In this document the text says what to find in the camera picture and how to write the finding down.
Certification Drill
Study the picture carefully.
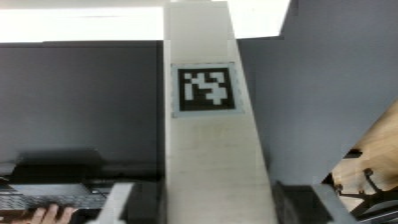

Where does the person's hand at keyboard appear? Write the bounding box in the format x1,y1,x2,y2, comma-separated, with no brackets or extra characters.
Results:
17,204,78,224

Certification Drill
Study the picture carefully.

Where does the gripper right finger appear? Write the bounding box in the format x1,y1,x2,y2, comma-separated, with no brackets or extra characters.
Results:
273,182,357,224

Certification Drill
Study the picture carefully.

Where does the black laptop keyboard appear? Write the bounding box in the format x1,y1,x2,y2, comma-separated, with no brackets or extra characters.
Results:
0,150,113,224

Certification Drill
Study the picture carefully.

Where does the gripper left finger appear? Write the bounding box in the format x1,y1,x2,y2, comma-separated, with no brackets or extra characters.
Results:
94,183,135,224

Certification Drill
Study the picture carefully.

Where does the white desk top tray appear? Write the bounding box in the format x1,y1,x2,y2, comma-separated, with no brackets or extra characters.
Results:
0,0,293,44

